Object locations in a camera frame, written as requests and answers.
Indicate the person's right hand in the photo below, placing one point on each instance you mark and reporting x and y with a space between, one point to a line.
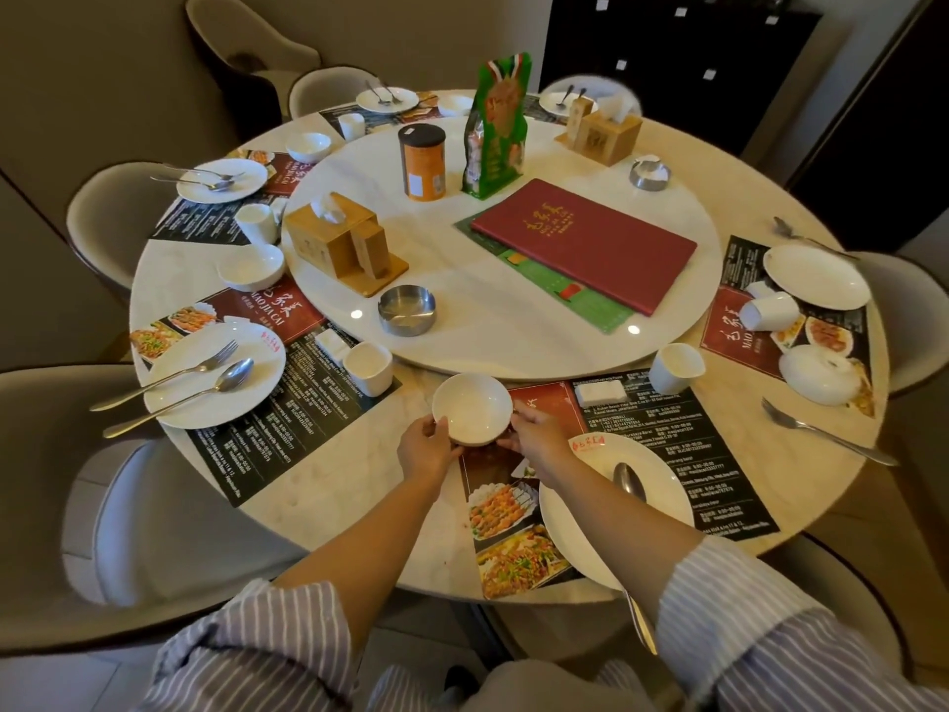
543 446

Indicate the person's left hand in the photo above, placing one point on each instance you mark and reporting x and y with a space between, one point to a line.
424 452

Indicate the person's left thumb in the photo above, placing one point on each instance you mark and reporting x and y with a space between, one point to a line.
434 427

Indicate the person's right thumb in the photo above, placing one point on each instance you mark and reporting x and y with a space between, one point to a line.
524 416

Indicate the white ceramic bowl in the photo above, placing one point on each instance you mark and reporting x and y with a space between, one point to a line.
472 407
250 270
308 149
454 105
819 376

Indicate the person's right forearm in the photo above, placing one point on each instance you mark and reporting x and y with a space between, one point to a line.
619 530

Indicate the person's left forearm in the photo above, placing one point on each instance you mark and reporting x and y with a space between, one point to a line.
371 545

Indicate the white wet wipe packet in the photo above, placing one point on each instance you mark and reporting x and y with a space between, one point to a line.
279 209
600 394
758 289
332 346

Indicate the white ceramic cup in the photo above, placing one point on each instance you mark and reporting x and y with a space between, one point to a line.
673 372
368 370
771 312
351 128
256 226

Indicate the round marble turntable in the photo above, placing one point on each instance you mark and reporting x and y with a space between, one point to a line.
482 311

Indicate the steel ashtray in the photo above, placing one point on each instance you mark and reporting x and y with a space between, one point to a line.
406 309
650 175

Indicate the steel spoon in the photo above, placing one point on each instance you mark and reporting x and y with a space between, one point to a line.
391 94
565 96
219 185
629 480
786 229
230 375

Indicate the green menu sheet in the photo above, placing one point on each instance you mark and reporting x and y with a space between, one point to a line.
586 303

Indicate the black printed paper placemat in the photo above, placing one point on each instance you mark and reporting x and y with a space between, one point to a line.
535 109
689 452
196 222
730 337
348 111
296 422

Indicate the white dinner plate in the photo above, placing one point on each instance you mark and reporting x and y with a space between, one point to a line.
815 278
215 404
245 174
663 478
406 97
550 103

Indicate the red menu book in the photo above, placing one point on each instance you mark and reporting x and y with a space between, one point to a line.
586 244

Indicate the wooden tissue box holder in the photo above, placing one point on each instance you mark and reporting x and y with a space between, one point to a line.
602 137
337 240

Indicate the orange cylindrical canister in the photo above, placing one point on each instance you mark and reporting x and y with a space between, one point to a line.
422 166

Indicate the beige trousers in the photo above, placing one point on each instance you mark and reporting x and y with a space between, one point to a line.
548 689

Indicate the green snack bag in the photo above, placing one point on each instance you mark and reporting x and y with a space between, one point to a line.
495 140

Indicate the striped shirt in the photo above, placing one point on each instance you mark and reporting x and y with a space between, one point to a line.
741 630

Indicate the dark wooden cabinet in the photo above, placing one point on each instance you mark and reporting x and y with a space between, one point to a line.
667 59

